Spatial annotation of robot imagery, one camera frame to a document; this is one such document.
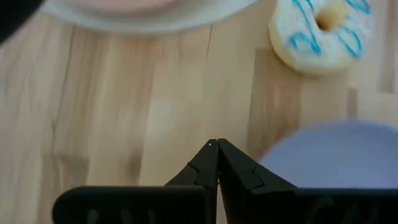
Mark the lavender plate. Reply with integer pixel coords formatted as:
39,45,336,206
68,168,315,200
259,119,398,189

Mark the pink plate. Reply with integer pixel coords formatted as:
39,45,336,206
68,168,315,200
70,0,183,14

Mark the white round woven placemat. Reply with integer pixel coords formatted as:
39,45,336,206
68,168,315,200
40,0,259,34

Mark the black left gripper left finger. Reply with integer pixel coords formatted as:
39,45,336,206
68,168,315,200
52,139,219,224

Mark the white iced donut blue drizzle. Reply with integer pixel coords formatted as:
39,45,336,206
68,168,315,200
268,0,376,76

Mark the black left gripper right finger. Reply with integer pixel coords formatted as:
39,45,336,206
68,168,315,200
217,138,398,224

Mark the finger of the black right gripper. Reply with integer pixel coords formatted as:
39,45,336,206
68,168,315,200
0,0,44,45

